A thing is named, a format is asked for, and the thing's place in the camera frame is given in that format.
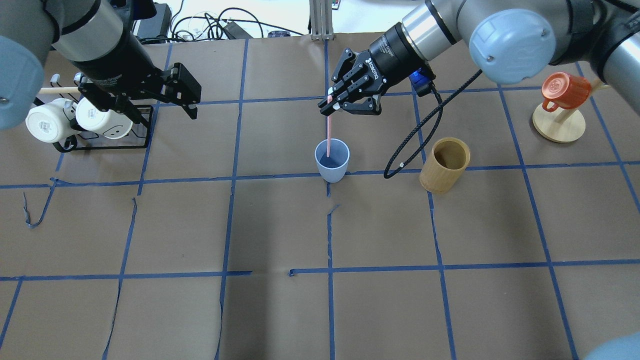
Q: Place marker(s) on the black wire mug rack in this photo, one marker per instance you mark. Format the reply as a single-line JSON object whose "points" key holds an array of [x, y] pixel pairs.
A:
{"points": [[137, 139]]}

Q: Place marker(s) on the black power adapter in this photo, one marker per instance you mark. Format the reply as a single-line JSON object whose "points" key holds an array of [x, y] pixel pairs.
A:
{"points": [[152, 21]]}

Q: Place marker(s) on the round wooden stand base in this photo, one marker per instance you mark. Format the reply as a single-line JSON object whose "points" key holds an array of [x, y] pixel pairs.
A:
{"points": [[561, 125]]}

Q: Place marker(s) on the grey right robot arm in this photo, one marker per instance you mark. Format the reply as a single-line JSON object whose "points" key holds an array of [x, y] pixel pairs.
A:
{"points": [[508, 40]]}

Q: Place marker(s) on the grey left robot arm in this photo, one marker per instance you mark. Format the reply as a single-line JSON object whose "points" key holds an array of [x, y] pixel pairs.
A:
{"points": [[90, 34]]}

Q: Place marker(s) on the white mug rack end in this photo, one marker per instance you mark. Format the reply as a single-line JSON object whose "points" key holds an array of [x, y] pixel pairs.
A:
{"points": [[111, 124], [52, 122]]}

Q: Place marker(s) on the orange lid on stand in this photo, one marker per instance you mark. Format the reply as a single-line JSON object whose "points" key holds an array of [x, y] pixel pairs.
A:
{"points": [[562, 90]]}

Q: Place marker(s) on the light blue plastic cup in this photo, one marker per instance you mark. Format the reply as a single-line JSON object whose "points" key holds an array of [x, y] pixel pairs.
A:
{"points": [[332, 165]]}

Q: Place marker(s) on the white mug far rack end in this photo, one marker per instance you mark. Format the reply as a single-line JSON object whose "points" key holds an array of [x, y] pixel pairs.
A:
{"points": [[52, 122]]}

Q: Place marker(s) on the aluminium frame post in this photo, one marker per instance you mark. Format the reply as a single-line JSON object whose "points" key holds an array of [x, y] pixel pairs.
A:
{"points": [[321, 20]]}

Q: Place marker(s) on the wooden dowel rod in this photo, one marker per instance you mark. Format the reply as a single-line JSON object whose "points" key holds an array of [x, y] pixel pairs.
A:
{"points": [[62, 90]]}

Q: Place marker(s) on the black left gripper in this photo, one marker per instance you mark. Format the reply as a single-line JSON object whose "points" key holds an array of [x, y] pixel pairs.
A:
{"points": [[116, 64]]}

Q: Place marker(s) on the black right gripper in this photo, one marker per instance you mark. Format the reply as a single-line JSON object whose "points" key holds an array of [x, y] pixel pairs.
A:
{"points": [[392, 54]]}

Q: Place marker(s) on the wooden bamboo cup holder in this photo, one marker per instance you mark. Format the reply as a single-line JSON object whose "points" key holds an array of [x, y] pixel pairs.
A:
{"points": [[447, 160]]}

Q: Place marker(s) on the white mug near rack end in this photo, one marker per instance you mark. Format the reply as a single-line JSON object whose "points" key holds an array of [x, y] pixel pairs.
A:
{"points": [[111, 124]]}

